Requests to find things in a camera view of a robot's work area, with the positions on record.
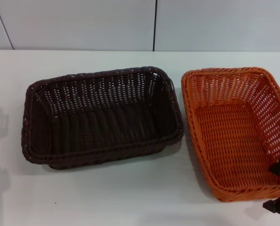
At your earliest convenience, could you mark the orange woven basket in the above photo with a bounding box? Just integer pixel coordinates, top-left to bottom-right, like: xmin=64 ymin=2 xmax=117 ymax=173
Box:
xmin=181 ymin=66 xmax=280 ymax=203

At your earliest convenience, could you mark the dark brown woven basket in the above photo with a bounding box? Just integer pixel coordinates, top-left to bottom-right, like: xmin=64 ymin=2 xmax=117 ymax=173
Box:
xmin=21 ymin=66 xmax=185 ymax=170

